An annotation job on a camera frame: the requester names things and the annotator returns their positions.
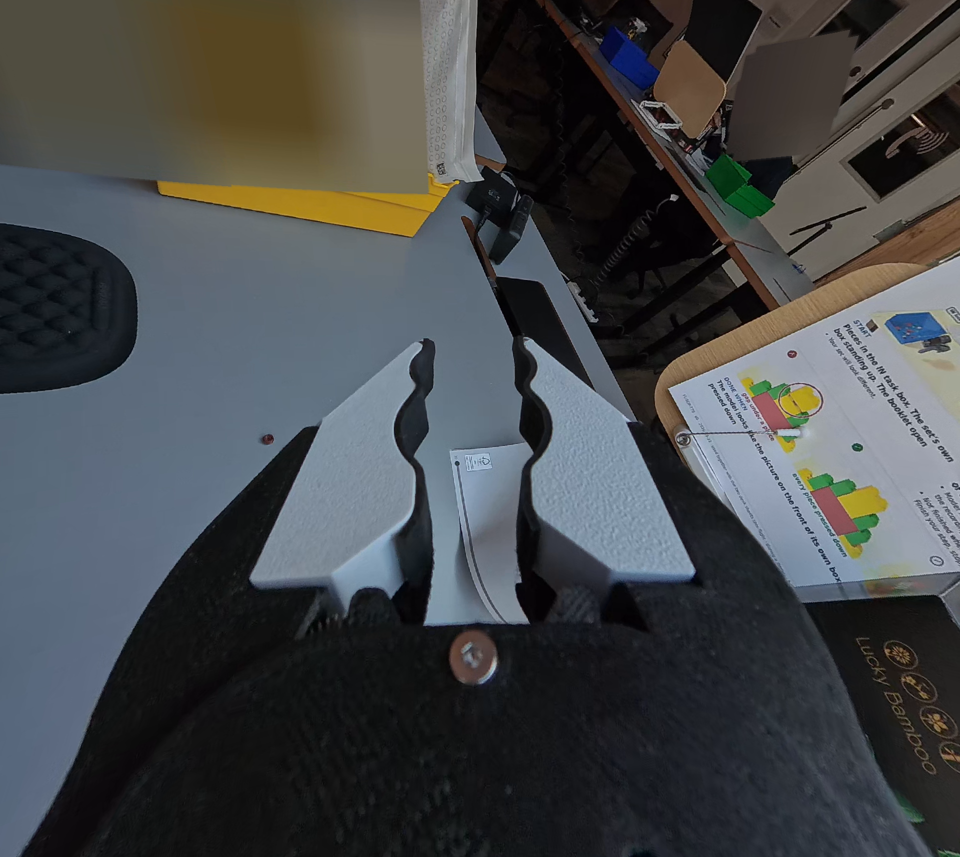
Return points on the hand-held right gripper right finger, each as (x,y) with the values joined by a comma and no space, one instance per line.
(600,497)

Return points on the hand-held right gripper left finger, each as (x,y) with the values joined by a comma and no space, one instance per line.
(345,497)

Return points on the white building instruction booklet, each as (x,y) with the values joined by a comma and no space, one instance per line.
(487,519)

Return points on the yellow plastic bin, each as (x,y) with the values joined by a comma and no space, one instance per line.
(337,208)

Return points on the grey desk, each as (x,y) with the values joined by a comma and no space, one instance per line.
(225,317)

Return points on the wooden poster board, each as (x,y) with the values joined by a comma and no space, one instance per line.
(720,339)

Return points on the white instruction poster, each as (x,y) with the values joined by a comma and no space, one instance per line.
(840,437)

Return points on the black stand device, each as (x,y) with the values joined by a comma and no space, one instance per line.
(499,212)

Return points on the green plastic bin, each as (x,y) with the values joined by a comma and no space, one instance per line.
(739,186)

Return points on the wooden background table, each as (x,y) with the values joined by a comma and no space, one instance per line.
(675,144)

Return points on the black bamboo print set box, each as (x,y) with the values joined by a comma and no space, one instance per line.
(900,707)

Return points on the tan chair back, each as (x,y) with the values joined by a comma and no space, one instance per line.
(694,88)

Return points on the blue plastic bin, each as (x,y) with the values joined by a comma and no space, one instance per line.
(628,56)

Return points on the white plastic bag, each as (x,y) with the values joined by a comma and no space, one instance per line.
(450,47)

